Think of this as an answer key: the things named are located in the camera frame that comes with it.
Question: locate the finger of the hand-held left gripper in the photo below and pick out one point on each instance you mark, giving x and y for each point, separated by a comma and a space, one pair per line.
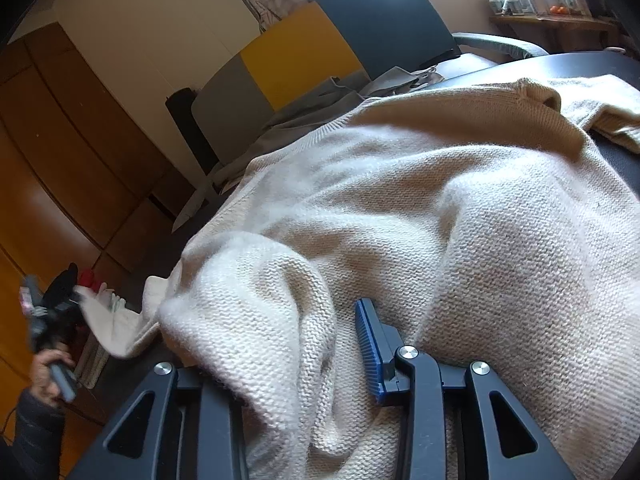
65, 280
65, 311

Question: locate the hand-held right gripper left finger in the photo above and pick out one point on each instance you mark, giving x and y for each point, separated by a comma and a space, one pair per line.
200, 410

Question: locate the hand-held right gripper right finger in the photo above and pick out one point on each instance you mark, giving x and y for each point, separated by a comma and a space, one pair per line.
367, 350

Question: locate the beige knitted sweater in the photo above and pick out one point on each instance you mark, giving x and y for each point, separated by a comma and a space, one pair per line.
400, 210

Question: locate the person's left forearm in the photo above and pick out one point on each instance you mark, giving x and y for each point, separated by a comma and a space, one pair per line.
35, 435

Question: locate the person's left hand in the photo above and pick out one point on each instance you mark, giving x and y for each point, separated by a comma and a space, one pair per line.
44, 377

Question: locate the pale cloth pile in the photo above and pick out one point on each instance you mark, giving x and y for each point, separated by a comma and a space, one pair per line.
92, 360

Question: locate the brown wooden wardrobe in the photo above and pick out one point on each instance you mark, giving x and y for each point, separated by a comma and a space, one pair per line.
50, 160

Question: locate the grey coat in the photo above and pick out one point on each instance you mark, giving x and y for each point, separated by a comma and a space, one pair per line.
310, 110

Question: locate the grey yellow blue sofa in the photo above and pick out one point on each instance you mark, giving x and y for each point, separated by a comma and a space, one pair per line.
300, 50

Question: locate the wooden desk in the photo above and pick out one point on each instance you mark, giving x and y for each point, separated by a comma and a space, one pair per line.
550, 30

